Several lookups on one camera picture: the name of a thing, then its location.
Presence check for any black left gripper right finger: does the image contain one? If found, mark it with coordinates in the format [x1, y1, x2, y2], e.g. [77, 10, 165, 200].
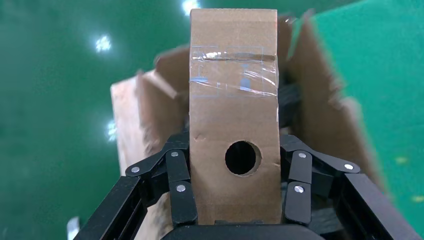
[279, 134, 422, 240]

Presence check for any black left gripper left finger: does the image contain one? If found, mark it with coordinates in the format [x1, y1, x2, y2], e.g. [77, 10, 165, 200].
[73, 130, 199, 240]

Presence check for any small cardboard box with hole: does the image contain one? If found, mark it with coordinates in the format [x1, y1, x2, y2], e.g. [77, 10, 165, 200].
[188, 8, 283, 226]

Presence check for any large open cardboard carton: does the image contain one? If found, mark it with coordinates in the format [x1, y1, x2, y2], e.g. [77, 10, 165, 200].
[110, 9, 388, 240]

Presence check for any large green table cloth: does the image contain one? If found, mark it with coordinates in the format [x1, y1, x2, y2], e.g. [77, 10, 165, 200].
[311, 0, 424, 239]

